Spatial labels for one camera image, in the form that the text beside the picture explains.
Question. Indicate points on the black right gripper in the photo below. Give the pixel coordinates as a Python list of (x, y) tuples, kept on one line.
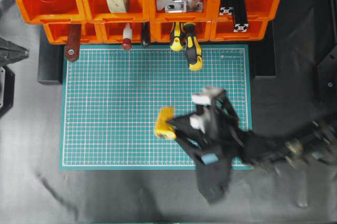
[(212, 135)]

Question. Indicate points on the yellow cutter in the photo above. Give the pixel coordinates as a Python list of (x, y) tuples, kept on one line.
[(162, 128)]

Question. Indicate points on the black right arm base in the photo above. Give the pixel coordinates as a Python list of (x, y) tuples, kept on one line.
[(326, 78)]

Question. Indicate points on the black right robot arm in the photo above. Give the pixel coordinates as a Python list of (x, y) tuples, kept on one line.
[(293, 148)]

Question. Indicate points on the orange container rack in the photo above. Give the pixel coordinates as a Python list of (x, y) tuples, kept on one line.
[(99, 25)]

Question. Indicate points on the green cutting mat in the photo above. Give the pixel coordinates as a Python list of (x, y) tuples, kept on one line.
[(112, 97)]

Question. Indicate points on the black aluminium extrusion bar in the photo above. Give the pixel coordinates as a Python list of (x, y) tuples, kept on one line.
[(240, 16)]

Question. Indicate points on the black table cover sheet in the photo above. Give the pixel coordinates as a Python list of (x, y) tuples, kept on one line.
[(35, 190)]

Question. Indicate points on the yellow black screwdriver handle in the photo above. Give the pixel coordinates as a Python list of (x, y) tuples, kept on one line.
[(176, 37)]

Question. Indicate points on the black handled tool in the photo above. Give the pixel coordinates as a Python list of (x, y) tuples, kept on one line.
[(145, 34)]

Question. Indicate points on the red white handled tool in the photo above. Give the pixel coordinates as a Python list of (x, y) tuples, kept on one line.
[(127, 37)]

